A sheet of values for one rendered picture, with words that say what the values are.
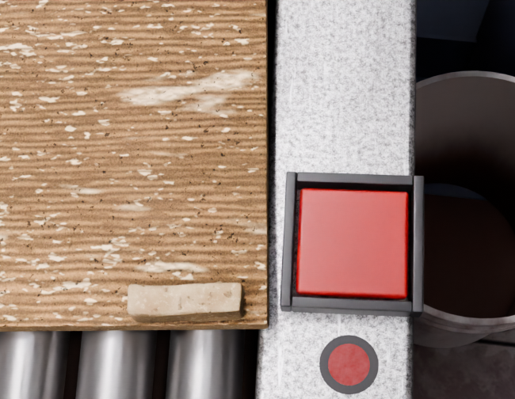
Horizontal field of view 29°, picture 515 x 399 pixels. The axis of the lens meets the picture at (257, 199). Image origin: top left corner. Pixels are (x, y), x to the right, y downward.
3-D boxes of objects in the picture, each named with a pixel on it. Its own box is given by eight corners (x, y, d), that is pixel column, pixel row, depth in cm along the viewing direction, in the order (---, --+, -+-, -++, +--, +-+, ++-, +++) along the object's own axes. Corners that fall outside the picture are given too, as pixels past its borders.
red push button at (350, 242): (406, 197, 56) (409, 190, 55) (406, 302, 54) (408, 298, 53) (300, 193, 56) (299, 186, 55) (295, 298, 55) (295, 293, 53)
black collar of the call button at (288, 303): (421, 184, 56) (424, 175, 54) (420, 317, 54) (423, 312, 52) (286, 179, 57) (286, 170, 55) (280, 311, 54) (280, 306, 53)
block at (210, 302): (245, 290, 53) (242, 279, 50) (245, 324, 52) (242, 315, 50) (135, 291, 53) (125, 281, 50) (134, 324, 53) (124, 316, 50)
